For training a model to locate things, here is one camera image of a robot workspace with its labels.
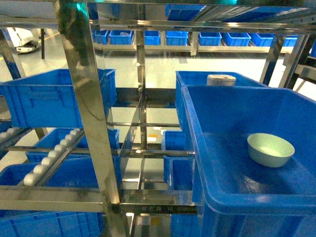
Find stainless steel rack upright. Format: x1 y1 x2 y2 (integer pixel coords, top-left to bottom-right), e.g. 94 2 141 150
53 0 129 237

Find white roller track left rack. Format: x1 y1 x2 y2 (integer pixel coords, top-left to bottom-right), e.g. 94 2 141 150
21 128 84 187

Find blue bin left rack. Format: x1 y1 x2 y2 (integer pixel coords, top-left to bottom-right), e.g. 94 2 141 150
0 69 118 128

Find light green bowl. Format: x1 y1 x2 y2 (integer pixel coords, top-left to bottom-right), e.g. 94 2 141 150
247 133 295 168

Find large blue bin on shelf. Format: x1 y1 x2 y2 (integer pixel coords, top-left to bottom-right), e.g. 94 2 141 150
182 85 316 237

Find blue bin behind front bin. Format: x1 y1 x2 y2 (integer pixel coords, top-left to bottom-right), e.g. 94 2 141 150
175 71 268 131

